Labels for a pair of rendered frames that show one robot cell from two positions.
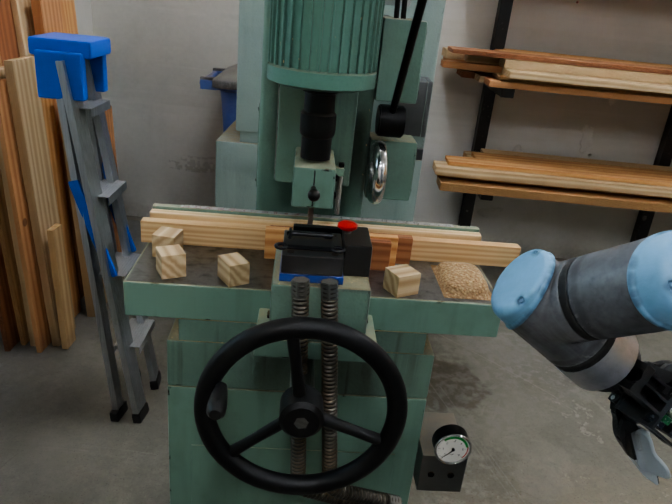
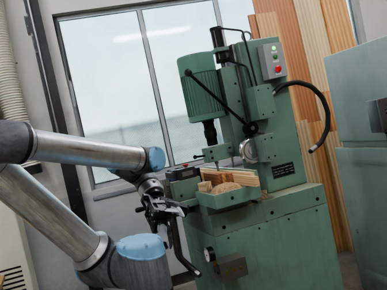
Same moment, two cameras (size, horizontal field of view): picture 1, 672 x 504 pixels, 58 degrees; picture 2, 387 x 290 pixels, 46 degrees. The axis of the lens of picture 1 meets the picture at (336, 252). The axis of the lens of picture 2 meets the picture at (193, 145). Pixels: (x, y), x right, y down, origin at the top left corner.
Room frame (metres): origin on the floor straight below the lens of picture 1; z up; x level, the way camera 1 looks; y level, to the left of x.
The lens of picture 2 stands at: (0.39, -2.00, 1.21)
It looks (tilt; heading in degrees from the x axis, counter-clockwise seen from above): 3 degrees down; 75
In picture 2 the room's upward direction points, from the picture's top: 12 degrees counter-clockwise
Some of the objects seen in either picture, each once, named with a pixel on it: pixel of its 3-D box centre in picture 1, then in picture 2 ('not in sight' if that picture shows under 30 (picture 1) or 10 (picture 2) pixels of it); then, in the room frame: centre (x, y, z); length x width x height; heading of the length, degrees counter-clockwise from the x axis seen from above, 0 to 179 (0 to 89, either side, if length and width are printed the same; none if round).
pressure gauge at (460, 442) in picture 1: (450, 446); (211, 256); (0.82, -0.22, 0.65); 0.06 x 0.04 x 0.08; 94
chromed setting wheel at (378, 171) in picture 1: (376, 172); (251, 150); (1.15, -0.06, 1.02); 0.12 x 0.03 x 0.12; 4
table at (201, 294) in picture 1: (315, 293); (202, 193); (0.91, 0.03, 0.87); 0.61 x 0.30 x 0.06; 94
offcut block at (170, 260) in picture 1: (170, 261); not in sight; (0.87, 0.26, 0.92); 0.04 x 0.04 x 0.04; 30
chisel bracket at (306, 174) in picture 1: (314, 180); (219, 153); (1.03, 0.05, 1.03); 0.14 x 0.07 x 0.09; 4
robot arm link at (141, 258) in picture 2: not in sight; (141, 263); (0.52, -0.54, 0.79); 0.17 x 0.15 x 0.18; 129
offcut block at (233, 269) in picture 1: (233, 269); not in sight; (0.87, 0.16, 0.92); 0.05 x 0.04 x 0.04; 36
